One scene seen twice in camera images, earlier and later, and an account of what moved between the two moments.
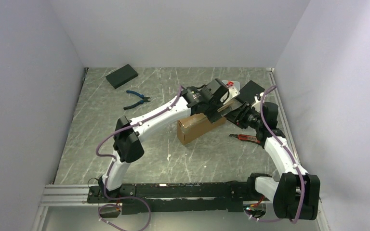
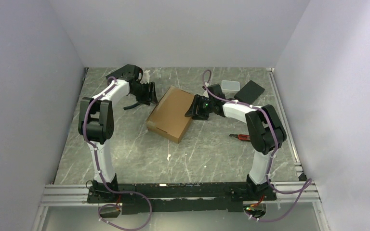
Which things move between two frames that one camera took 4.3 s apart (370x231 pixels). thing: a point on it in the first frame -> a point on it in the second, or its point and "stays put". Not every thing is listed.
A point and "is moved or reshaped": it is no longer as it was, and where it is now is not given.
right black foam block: [247, 93] stays put
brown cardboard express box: [192, 126] is moved or reshaped
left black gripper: [214, 115] -> [145, 99]
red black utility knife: [245, 137] stays put
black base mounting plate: [174, 198] stays put
